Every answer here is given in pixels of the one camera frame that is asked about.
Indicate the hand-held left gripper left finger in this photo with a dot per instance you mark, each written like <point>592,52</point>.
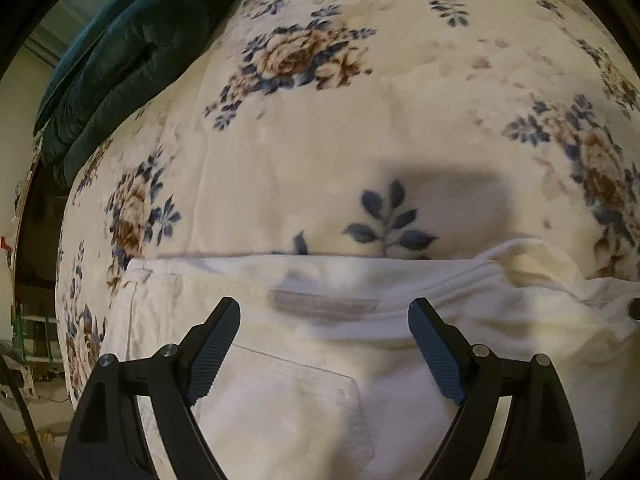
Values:
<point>212,355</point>

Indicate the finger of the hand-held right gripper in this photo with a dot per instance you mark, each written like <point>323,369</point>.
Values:
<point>636,308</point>

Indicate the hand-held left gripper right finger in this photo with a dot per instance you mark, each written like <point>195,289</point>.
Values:
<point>435,355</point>

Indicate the white pants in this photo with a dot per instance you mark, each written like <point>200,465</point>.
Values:
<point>320,385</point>

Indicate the green metal rack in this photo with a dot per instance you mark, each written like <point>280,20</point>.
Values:
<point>32,337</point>

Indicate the red cup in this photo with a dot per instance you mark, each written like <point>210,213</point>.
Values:
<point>4,243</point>

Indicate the wooden desk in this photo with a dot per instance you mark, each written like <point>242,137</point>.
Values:
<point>22,210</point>

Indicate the floral bed blanket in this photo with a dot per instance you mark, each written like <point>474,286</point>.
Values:
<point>400,110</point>

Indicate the folded teal comforter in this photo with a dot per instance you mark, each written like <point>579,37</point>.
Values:
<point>125,55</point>

